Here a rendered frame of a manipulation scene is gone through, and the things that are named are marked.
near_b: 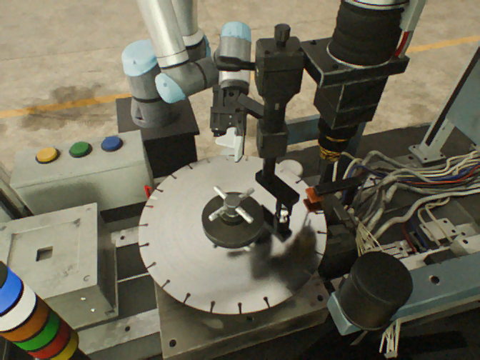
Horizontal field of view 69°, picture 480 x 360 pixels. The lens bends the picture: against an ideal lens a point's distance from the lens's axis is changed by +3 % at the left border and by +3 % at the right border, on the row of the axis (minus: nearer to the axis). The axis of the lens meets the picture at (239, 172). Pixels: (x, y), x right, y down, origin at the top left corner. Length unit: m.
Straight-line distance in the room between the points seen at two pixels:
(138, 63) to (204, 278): 0.66
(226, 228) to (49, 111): 2.26
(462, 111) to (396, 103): 2.29
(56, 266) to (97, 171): 0.24
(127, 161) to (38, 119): 1.90
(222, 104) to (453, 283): 0.55
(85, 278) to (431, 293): 0.52
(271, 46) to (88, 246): 0.48
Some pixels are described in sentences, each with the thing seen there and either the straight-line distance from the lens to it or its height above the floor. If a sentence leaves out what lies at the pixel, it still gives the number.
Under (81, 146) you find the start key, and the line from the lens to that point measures 0.88.
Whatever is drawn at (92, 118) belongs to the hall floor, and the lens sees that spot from 2.54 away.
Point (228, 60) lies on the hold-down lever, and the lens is 0.48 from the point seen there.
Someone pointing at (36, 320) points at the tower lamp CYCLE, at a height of 1.08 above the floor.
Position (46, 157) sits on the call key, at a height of 0.91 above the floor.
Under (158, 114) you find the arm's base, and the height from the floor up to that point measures 0.79.
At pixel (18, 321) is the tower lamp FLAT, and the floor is 1.10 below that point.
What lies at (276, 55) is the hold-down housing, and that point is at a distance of 0.43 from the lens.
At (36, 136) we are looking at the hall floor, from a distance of 2.54.
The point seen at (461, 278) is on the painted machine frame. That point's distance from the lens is 0.53.
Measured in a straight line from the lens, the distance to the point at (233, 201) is 0.57.
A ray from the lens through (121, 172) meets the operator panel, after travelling 0.84.
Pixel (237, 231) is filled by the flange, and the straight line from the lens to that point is 0.58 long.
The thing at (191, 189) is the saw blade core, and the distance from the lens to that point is 0.66.
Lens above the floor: 1.45
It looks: 47 degrees down
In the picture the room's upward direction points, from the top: straight up
